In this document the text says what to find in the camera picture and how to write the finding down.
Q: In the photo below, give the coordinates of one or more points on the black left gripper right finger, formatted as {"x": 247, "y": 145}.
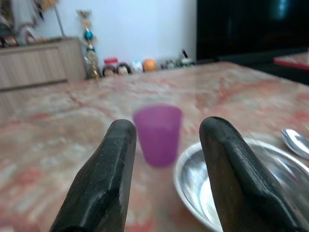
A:
{"x": 231, "y": 174}

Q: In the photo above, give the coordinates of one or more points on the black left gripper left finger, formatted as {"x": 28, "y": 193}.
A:
{"x": 103, "y": 174}

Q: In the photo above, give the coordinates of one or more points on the steel bowl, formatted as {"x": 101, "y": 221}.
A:
{"x": 193, "y": 183}

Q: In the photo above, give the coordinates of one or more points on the purple plastic cup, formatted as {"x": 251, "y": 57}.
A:
{"x": 157, "y": 140}

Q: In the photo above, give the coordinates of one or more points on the steel spoon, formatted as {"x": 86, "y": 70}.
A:
{"x": 294, "y": 141}

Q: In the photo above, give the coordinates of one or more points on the black-haired doll head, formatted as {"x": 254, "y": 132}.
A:
{"x": 109, "y": 71}
{"x": 123, "y": 68}

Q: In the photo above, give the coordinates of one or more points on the white round figurine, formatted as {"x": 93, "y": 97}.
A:
{"x": 137, "y": 67}

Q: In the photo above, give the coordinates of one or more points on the jar with red lid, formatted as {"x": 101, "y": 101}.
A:
{"x": 111, "y": 61}

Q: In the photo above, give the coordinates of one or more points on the tall golden ornament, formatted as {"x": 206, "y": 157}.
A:
{"x": 91, "y": 60}

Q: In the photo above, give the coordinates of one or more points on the orange round figurine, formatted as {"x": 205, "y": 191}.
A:
{"x": 149, "y": 64}

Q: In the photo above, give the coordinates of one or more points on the dark bottle with black stick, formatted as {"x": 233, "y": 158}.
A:
{"x": 187, "y": 61}

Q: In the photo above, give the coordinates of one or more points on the light wooden cabinet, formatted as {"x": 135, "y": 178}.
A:
{"x": 36, "y": 65}

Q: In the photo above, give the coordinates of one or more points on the black television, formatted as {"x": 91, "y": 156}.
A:
{"x": 241, "y": 26}

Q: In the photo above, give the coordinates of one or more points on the cluster of small ornaments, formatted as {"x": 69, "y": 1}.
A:
{"x": 26, "y": 29}

